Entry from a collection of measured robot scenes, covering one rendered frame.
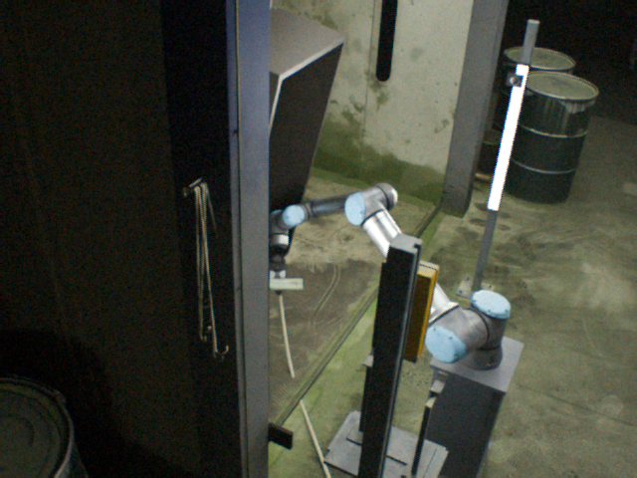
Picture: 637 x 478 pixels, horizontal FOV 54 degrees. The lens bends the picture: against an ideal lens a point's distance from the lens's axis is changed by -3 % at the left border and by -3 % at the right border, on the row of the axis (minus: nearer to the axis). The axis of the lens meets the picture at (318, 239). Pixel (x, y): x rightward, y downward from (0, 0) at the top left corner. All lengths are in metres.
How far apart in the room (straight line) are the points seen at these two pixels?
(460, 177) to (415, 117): 0.53
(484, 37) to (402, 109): 0.76
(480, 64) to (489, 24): 0.26
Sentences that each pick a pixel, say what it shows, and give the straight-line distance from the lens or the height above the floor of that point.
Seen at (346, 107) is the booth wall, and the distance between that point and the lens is 4.70.
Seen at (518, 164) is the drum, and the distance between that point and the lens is 4.98.
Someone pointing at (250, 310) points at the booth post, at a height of 1.17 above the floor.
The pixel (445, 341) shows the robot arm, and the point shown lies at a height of 0.86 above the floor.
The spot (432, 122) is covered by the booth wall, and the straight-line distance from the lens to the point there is 4.49.
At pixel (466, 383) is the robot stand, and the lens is 2.54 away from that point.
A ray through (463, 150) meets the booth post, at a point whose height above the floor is 0.52.
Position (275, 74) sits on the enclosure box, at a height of 1.64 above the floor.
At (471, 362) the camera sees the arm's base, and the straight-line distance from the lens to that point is 2.53.
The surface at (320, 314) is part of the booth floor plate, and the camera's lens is 3.60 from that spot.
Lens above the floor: 2.36
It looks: 33 degrees down
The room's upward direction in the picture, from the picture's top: 3 degrees clockwise
